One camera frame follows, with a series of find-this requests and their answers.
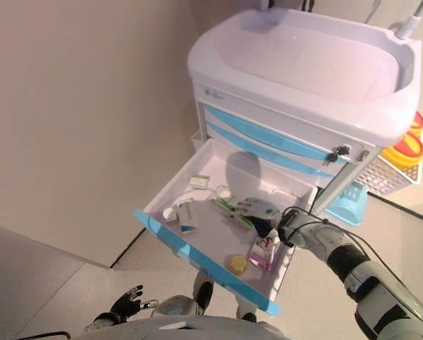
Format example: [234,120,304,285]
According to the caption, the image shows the robot leg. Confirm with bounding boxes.
[150,272,214,318]
[236,297,258,323]

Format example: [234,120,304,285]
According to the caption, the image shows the white lattice side basket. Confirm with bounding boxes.
[354,130,423,196]

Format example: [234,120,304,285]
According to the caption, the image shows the grey robot torso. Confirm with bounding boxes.
[72,314,297,340]

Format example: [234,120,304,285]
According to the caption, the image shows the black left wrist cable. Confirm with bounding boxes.
[30,331,70,340]

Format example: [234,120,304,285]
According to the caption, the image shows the blue-fronted medicine drawer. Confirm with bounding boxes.
[132,137,320,317]

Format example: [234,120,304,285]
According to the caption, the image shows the pink white medicine packet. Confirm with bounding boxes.
[246,229,281,272]

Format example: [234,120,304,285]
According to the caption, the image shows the blue-fronted cart drawer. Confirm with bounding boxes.
[202,104,349,164]
[205,122,336,178]

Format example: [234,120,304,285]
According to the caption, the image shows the grey IV pole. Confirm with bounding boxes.
[397,0,423,40]

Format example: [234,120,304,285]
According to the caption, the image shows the robot right leg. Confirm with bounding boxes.
[236,297,258,323]

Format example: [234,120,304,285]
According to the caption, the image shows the white medical cart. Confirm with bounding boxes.
[188,7,423,217]

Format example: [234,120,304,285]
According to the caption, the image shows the robot left leg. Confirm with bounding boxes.
[150,272,214,318]

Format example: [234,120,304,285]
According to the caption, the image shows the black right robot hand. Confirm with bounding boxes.
[234,197,286,239]

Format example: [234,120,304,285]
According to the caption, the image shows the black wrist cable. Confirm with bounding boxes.
[285,208,400,270]
[30,331,70,340]

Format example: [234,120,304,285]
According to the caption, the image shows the clear bottle yellow capsules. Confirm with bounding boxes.
[229,254,249,273]

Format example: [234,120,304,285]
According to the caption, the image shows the small green white box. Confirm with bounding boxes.
[189,175,211,189]

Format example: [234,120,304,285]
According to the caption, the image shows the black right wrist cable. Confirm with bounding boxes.
[285,208,400,270]

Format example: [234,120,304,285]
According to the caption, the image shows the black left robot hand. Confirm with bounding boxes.
[111,283,159,318]

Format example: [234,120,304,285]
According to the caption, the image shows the black cart keys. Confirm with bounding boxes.
[324,144,350,166]

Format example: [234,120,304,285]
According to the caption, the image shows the light blue waste bin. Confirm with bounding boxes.
[324,183,370,227]

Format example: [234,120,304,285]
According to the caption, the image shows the long green white box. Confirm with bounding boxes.
[213,196,253,231]

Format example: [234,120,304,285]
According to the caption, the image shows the yellow sharps container red lid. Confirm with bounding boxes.
[405,111,423,137]
[380,132,423,167]

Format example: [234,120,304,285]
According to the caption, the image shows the blue white medicine box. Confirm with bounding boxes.
[177,201,201,235]

